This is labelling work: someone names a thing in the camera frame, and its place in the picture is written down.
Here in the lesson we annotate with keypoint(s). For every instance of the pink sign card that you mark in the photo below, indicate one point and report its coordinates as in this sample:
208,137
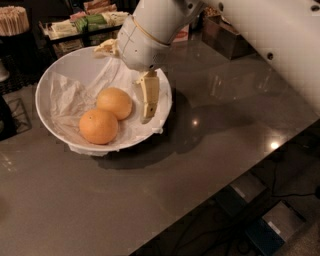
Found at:
182,35

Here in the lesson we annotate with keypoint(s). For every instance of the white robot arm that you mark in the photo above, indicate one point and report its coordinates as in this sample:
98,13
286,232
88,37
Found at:
286,33

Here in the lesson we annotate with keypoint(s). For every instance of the black tray of tea bags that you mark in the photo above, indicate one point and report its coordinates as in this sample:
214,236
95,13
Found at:
88,16

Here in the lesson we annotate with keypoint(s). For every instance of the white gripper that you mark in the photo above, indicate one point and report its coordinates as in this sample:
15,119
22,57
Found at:
139,48

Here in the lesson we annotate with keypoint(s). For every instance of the grey box under table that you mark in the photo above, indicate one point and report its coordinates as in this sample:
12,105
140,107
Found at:
234,197
274,228

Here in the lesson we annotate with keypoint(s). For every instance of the black wire rack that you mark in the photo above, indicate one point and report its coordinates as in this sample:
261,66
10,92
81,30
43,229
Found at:
14,119

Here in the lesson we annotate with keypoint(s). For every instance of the white paper liner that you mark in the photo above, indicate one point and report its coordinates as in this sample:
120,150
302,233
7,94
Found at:
70,99

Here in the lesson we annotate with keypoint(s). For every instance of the white bowl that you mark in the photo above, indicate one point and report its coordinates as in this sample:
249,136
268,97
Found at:
80,65

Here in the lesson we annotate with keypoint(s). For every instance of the orange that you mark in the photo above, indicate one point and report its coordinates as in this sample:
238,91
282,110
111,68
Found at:
116,101
98,126

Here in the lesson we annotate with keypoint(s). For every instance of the cup of wooden stirrers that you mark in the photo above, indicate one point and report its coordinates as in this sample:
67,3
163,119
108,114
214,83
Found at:
13,20

